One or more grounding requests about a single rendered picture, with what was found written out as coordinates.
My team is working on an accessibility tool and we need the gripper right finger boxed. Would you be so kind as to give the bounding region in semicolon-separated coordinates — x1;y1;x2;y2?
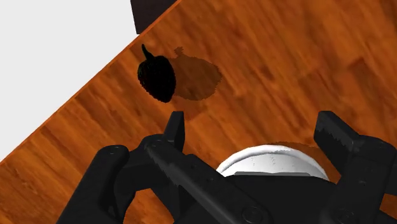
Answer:
314;110;397;224

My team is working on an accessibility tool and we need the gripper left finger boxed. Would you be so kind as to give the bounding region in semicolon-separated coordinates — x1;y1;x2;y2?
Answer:
56;111;271;224

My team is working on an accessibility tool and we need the white bowl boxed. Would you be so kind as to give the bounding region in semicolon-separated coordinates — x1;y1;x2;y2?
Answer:
216;144;330;181

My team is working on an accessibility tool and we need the black pepper-shaped fruit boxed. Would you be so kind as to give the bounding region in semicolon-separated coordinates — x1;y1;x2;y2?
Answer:
137;44;177;104

